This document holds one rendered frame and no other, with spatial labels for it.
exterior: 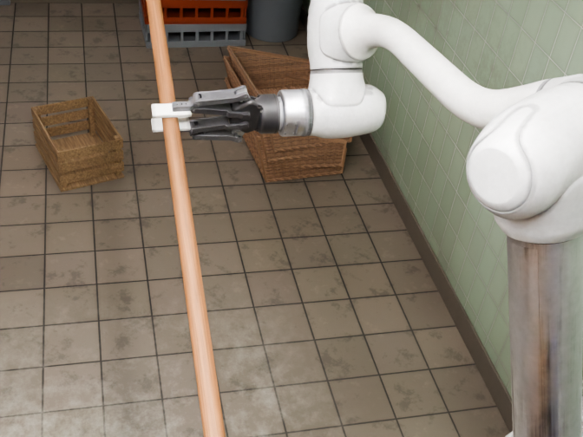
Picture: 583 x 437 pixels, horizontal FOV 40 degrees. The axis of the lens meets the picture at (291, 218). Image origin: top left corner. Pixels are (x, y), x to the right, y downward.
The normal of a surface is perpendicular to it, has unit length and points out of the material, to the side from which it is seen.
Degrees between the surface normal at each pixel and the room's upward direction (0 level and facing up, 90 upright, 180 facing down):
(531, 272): 85
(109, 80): 0
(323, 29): 72
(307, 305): 0
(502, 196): 82
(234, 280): 0
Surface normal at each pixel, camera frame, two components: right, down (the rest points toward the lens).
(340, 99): 0.16, 0.05
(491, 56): -0.97, 0.06
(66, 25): 0.11, -0.77
